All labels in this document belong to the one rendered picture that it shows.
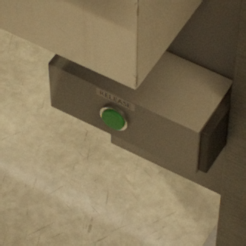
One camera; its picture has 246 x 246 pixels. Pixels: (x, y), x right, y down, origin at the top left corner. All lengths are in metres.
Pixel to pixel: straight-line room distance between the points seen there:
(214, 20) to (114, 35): 0.22
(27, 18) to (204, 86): 0.27
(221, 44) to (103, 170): 1.43
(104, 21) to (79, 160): 1.65
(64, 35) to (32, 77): 1.74
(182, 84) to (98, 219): 1.33
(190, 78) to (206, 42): 0.05
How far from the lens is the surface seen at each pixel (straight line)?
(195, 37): 1.47
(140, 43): 1.24
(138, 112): 1.47
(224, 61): 1.47
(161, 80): 1.48
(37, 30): 1.30
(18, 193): 2.83
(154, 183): 2.83
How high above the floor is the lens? 2.33
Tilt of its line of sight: 53 degrees down
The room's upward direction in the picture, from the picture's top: straight up
